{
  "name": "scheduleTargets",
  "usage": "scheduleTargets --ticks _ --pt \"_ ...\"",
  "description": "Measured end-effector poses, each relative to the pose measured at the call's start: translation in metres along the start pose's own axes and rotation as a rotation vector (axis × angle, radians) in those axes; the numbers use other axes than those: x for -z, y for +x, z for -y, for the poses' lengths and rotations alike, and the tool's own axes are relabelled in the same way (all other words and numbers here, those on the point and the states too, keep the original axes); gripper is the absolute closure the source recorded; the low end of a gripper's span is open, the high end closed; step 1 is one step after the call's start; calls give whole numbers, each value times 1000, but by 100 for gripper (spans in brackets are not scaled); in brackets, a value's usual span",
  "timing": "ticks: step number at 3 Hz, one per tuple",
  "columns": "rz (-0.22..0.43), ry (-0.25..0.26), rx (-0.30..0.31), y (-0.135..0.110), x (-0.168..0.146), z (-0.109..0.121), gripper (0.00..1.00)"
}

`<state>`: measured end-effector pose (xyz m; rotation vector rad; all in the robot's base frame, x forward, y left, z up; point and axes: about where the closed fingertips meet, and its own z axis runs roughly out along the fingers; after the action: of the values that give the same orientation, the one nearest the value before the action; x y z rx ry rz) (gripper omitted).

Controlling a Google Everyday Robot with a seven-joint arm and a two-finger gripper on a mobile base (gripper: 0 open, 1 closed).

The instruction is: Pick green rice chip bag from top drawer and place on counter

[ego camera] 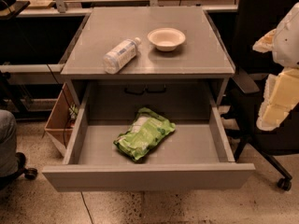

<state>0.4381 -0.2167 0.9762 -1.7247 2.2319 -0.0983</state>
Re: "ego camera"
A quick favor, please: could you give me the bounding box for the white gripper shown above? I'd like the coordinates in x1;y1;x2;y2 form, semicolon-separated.
252;3;299;131

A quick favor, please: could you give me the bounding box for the green rice chip bag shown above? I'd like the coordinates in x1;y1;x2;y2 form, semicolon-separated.
113;107;176;161

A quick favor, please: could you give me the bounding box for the grey cabinet with counter top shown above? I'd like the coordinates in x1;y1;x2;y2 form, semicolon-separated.
62;7;235;112

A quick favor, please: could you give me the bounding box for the open grey top drawer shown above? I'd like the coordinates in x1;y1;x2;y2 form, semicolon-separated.
43;81;255;191

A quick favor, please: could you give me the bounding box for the white paper bowl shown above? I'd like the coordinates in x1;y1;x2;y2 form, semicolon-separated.
148;28;186;52

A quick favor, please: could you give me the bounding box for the clear plastic water bottle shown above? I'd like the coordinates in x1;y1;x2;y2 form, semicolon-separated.
103;37;141;74

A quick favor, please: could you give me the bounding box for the brown cardboard box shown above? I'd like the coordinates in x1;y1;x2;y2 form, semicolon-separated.
45;83;76;156

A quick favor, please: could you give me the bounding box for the black chair caster base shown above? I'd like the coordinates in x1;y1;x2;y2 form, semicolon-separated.
0;152;38;189

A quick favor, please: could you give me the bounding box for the person's leg in jeans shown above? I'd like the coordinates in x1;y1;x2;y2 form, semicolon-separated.
0;110;18;177

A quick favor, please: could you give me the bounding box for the black floor cable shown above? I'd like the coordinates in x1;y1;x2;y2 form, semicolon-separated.
46;63;94;224

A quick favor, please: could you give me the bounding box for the grey desk frame rail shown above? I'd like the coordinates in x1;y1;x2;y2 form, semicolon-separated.
0;64;64;73

